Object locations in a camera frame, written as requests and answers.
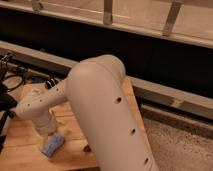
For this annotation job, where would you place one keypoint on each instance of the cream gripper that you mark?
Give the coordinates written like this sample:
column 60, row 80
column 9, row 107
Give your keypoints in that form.
column 45, row 123

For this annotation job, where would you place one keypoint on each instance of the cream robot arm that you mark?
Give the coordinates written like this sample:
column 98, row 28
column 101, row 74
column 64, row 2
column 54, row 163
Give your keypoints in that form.
column 93, row 88

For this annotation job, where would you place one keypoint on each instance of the wooden board table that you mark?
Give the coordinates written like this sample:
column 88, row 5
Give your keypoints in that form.
column 21, row 148

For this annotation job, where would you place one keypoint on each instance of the black utensils in cup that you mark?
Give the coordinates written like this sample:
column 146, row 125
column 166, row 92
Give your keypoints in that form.
column 50, row 83

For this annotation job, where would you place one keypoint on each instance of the black equipment at left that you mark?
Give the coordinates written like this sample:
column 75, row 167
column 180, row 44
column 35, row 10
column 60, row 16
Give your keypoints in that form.
column 7, row 102

